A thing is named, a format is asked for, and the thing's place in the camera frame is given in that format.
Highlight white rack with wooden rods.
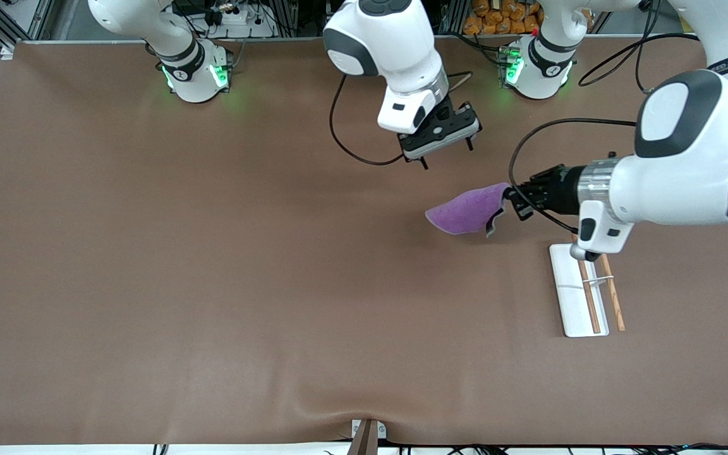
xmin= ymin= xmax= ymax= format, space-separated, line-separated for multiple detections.
xmin=549 ymin=235 xmax=626 ymax=338

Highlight brown camera post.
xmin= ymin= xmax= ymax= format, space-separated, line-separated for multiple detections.
xmin=346 ymin=419 xmax=380 ymax=455

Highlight brown table mat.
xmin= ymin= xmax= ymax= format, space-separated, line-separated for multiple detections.
xmin=0 ymin=36 xmax=728 ymax=447

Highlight purple and grey towel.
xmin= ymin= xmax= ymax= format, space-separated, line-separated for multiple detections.
xmin=425 ymin=182 xmax=513 ymax=239

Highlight aluminium frame profile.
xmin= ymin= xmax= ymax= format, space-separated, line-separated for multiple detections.
xmin=0 ymin=0 xmax=55 ymax=54

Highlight white metal bracket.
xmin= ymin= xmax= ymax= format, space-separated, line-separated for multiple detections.
xmin=351 ymin=419 xmax=387 ymax=440

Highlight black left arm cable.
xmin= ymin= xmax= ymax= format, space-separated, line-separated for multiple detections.
xmin=578 ymin=0 xmax=701 ymax=94

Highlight orange snack packets pile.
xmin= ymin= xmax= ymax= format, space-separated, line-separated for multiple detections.
xmin=463 ymin=0 xmax=545 ymax=36

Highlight white power strip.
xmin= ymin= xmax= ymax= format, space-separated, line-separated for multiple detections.
xmin=211 ymin=6 xmax=258 ymax=27

